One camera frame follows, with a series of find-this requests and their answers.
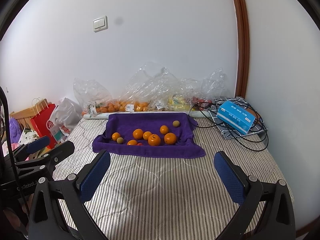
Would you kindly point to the striped quilted mattress cover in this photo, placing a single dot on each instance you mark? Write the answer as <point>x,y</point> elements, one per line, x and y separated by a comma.
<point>166,198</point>

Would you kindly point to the clear bag left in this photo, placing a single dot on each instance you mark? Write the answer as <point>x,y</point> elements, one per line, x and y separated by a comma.
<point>91,95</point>

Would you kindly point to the brown wooden door frame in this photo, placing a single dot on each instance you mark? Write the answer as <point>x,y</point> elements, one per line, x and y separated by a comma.
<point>242,23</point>

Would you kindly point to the large round orange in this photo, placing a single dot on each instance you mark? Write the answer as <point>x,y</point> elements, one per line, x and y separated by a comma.
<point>170,138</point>

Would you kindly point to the small orange hidden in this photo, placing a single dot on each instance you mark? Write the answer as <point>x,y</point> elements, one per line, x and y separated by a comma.
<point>164,129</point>

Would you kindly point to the clear bag of bananas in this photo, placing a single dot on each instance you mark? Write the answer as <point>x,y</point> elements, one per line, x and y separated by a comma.
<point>181,93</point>

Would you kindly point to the medium orange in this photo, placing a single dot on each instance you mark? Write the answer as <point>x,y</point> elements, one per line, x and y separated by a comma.
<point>138,134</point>

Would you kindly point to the red paper shopping bag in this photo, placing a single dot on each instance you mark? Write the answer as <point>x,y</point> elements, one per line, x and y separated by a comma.
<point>40,121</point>

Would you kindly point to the wooden chair back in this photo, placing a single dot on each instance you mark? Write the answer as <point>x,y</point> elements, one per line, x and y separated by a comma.
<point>24,116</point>

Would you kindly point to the large orange with stem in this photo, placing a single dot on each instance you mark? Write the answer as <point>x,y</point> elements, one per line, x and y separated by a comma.
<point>154,140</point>

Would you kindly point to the small orange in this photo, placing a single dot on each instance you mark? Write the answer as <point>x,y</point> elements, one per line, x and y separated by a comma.
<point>146,135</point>
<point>132,142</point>
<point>115,136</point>

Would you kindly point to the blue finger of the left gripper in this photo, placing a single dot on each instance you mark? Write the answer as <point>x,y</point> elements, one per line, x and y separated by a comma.
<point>38,144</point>
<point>58,154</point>

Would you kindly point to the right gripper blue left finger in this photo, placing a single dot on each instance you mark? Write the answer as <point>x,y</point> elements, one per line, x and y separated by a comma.
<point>58,210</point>

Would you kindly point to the purple towel covered tray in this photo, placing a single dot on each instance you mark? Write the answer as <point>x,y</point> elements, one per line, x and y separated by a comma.
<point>185,146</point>

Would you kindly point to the small orange front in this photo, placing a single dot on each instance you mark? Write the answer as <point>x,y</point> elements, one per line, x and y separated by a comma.
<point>132,142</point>

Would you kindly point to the clear bag of red fruit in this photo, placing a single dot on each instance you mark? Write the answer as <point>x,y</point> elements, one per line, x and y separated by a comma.
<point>208,89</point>

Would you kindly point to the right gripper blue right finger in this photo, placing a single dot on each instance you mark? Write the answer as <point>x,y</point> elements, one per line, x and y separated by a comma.
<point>277,220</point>

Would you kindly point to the white plastic bag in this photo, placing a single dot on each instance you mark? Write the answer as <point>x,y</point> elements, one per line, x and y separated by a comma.
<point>64,119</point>

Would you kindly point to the checked dark cloth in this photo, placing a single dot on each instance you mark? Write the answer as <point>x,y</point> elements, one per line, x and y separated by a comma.
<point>227,131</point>

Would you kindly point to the small green fruit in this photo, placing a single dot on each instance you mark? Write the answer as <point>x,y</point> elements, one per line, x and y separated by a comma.
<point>120,140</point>
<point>176,123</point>

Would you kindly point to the clear bag of oranges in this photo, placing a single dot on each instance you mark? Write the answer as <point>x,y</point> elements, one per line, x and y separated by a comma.
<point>153,84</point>

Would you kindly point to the blue tissue box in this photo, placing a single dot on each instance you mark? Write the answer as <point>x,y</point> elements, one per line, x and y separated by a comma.
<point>236,117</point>

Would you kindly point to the left hand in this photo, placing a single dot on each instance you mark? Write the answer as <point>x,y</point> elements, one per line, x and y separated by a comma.
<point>16,212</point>

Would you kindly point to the white wall switch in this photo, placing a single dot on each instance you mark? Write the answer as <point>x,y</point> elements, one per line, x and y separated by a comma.
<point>100,24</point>

